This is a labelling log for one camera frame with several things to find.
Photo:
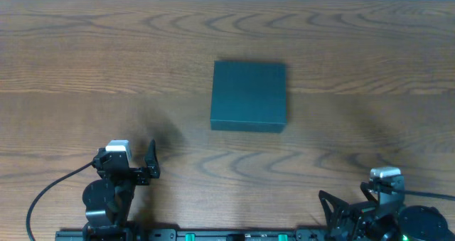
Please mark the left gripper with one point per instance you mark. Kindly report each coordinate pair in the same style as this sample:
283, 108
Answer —
129, 175

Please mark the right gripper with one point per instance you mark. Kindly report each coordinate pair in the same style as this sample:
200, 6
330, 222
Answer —
348, 216

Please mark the dark green box with lid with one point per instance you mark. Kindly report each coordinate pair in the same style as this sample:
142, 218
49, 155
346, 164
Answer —
249, 96

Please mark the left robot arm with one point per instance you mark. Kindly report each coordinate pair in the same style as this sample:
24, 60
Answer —
109, 199

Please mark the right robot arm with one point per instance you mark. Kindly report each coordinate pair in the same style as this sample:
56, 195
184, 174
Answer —
415, 222

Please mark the black mounting rail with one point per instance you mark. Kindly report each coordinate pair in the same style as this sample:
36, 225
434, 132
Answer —
201, 235

